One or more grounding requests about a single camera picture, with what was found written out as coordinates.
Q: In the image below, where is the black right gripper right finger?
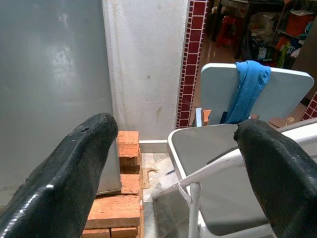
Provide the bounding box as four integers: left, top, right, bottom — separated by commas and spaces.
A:
233, 118, 317, 238

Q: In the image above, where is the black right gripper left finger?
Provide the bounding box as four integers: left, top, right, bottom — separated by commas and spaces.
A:
0, 113, 119, 238

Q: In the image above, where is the grey fridge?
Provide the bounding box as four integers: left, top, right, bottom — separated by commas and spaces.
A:
0, 0, 122, 207

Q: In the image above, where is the flat brown cardboard sheet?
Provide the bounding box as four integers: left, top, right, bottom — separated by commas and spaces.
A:
268, 102, 308, 128

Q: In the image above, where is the large orange brick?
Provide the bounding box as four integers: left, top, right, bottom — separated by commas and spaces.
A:
85, 195, 142, 230

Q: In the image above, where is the white folding chair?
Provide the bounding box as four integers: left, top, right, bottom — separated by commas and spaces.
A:
152, 122, 317, 238

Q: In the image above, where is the broken orange brick piece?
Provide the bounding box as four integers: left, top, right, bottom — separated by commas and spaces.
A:
203, 109, 212, 126

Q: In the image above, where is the blue cloth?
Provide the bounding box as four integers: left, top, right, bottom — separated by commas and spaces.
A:
226, 60, 271, 124

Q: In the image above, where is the cluttered metal shelf rack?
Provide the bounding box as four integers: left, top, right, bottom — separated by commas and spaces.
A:
271, 0, 317, 68

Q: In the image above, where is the orange cardboard box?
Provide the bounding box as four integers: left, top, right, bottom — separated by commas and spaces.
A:
286, 10, 316, 36

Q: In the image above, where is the red plastic stool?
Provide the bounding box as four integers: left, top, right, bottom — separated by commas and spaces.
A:
216, 14, 240, 48

